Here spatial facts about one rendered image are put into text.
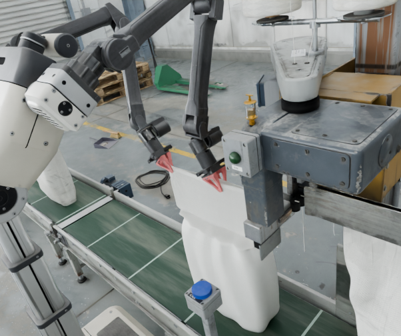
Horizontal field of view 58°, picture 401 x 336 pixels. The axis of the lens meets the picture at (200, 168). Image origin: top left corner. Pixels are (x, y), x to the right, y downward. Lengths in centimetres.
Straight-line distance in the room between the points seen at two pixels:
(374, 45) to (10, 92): 99
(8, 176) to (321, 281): 177
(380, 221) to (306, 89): 36
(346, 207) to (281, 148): 28
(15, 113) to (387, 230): 96
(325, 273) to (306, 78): 164
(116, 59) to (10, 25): 749
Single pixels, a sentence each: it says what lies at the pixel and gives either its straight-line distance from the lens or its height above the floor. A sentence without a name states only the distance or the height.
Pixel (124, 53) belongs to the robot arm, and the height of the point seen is 152.
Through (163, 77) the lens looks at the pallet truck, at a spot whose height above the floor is 21.
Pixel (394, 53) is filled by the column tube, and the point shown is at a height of 138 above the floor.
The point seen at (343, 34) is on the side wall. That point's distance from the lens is 647.
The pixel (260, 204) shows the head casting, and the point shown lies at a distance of 92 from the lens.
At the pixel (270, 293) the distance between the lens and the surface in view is 145.
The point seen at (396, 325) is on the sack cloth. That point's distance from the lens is 108.
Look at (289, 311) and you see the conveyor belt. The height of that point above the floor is 38.
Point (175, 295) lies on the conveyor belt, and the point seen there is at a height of 38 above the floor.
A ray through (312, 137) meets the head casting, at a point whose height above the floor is 134.
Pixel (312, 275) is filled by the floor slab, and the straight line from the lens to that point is 233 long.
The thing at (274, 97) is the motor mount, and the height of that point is 126.
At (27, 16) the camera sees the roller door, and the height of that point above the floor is 147.
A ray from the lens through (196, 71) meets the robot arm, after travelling 119.
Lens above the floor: 166
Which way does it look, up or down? 28 degrees down
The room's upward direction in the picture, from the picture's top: 10 degrees counter-clockwise
